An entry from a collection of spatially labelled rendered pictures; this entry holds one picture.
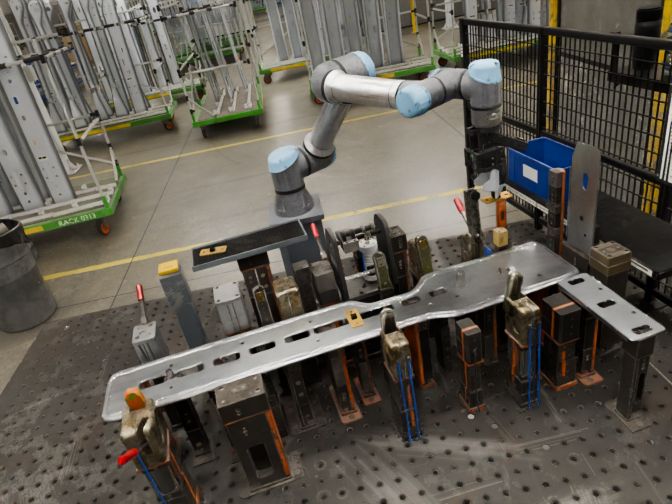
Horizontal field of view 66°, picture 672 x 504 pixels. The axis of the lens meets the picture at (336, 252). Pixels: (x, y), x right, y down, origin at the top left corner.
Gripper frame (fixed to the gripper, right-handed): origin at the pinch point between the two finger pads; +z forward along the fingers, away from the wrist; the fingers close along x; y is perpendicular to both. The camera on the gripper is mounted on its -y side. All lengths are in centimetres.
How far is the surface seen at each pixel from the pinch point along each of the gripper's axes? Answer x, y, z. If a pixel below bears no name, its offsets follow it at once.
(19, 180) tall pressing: -411, 257, 64
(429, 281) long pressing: -6.6, 19.8, 26.7
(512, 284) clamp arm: 17.7, 6.6, 18.1
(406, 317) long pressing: 6.4, 32.9, 26.5
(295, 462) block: 16, 74, 56
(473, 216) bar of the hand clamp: -15.1, -0.6, 14.3
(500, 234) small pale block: -11.0, -7.4, 21.1
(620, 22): -144, -164, -2
